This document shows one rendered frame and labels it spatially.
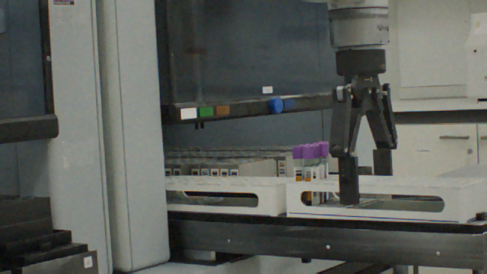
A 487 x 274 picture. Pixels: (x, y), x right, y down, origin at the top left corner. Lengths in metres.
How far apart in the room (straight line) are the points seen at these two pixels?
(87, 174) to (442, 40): 3.30
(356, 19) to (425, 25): 3.24
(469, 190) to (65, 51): 0.61
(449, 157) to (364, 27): 2.54
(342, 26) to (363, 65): 0.06
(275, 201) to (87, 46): 0.37
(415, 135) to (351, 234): 2.58
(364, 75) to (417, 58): 3.23
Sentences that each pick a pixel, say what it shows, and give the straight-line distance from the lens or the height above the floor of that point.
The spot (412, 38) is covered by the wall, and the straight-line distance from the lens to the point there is 4.62.
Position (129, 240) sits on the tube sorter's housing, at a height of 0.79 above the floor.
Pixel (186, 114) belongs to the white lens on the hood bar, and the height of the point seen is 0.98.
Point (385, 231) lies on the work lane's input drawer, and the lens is 1.33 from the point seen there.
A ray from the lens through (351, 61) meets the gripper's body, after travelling 1.37.
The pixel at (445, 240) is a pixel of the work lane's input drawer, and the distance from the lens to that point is 1.29.
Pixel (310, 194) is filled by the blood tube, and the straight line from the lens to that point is 1.42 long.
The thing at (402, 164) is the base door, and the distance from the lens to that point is 3.97.
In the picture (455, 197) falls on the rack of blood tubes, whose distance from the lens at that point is 1.30.
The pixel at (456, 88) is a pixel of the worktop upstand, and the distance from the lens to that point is 4.51.
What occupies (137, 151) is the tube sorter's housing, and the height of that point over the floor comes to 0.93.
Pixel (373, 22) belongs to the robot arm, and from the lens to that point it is 1.37.
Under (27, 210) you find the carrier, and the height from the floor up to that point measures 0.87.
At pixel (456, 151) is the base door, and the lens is 3.86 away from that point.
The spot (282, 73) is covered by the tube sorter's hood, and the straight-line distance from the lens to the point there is 1.79.
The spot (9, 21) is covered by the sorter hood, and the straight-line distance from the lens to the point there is 1.31.
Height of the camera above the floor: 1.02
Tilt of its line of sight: 3 degrees down
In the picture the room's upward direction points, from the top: 3 degrees counter-clockwise
